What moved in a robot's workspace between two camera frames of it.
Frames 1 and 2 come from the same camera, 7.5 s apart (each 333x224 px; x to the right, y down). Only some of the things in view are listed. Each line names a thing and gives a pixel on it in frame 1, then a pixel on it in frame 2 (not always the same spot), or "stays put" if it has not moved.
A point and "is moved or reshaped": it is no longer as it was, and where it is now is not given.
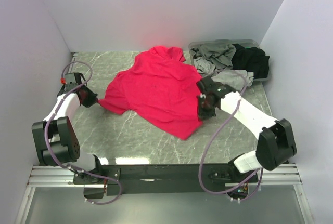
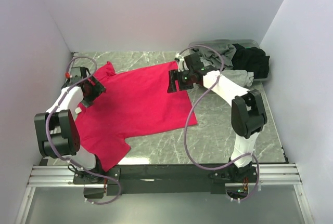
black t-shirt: (252, 60) stays put
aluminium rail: (47, 175) stays put
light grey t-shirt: (238, 79) stays put
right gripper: (203, 115) → (174, 76)
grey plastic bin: (244, 43) stays put
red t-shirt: (160, 87) is moved or reshaped
